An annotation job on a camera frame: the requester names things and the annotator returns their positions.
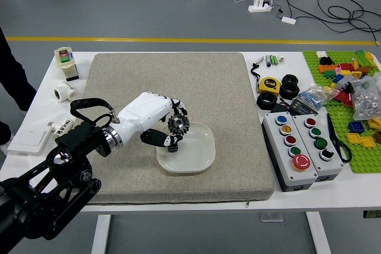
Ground white square dish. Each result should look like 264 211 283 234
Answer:
156 121 216 173

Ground white table leg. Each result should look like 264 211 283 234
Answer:
306 212 330 254
90 214 111 254

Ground orange brick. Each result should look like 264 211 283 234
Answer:
318 64 339 74

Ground person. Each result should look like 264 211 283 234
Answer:
0 26 38 155

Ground green brick baseplate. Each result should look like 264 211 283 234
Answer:
302 50 381 174

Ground black display module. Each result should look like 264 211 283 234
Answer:
290 98 318 116

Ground yellow tape measure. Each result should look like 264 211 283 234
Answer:
257 76 282 95

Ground big black hex nut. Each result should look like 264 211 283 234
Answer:
280 82 301 99
257 92 279 110
282 74 299 86

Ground five-button control box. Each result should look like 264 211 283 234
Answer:
261 112 318 193

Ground black small pouch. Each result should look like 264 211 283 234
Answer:
271 99 294 115

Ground plastic bag of blue parts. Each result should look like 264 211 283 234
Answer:
293 84 339 109

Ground grey-brown mat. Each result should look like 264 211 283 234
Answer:
55 52 275 205

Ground blue square brick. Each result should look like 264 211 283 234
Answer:
348 121 366 134

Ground white pipe piece with writing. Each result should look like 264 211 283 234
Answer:
49 116 75 138

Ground plastic bag of silver nuts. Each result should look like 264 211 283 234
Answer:
352 72 381 121

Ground white pipe tee fitting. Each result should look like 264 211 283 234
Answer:
54 80 80 104

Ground cream switch box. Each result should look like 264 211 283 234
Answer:
54 46 80 82

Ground red long brick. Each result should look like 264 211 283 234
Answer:
339 62 360 72

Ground silver usb stick with lanyard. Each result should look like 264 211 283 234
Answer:
251 56 266 84

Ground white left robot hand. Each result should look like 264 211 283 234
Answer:
113 90 189 149

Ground long black floor cable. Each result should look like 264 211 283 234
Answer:
317 0 381 43

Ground black scissors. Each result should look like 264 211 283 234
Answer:
326 113 352 164

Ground white power strip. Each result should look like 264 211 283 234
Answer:
248 0 273 13

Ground big dark metal gear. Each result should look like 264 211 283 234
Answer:
167 114 191 136

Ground four-button control box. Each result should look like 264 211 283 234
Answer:
292 114 345 183

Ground white flat panel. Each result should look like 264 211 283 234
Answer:
7 123 52 155

